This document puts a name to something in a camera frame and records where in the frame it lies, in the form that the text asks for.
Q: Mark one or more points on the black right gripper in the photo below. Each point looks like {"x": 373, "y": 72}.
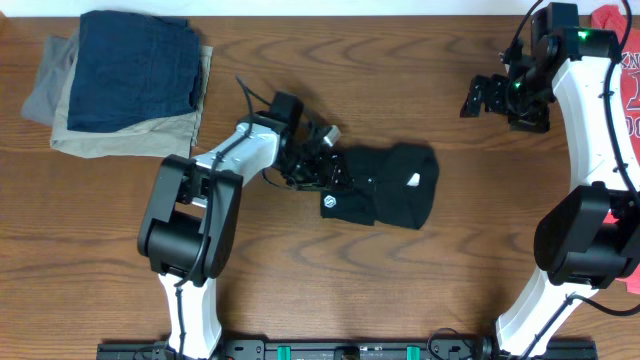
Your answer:
{"x": 537, "y": 122}

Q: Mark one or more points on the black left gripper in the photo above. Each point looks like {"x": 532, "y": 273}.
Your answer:
{"x": 331, "y": 181}

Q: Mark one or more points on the black t-shirt with logo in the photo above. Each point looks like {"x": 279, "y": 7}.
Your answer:
{"x": 395, "y": 186}

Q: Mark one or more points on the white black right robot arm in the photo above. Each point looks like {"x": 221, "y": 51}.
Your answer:
{"x": 591, "y": 237}

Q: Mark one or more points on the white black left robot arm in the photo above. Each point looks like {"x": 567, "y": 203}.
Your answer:
{"x": 188, "y": 230}

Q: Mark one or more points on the folded beige garment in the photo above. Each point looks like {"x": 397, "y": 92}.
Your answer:
{"x": 157, "y": 137}

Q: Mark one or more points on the red printed t-shirt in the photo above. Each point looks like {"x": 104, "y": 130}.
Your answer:
{"x": 609, "y": 17}

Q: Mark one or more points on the folded navy blue garment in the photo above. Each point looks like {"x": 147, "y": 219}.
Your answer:
{"x": 131, "y": 68}

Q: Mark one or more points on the folded grey garment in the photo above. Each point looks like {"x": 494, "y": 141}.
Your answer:
{"x": 53, "y": 69}

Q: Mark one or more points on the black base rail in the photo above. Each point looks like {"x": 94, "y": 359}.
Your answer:
{"x": 438, "y": 348}

